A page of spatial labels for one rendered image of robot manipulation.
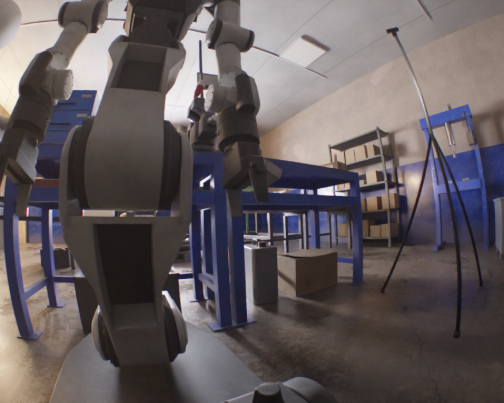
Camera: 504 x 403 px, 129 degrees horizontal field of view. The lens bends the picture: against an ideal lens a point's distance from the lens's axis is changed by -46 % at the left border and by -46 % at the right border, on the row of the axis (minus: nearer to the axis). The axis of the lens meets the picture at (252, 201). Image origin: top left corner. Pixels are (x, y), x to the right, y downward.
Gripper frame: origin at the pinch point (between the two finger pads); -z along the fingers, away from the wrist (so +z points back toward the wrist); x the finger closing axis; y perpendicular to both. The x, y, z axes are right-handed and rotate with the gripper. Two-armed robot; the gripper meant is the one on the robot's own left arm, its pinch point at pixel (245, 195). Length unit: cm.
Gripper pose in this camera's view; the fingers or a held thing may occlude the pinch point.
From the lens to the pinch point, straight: 42.8
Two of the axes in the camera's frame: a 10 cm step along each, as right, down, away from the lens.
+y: 8.7, 0.1, 4.9
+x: 4.7, -3.0, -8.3
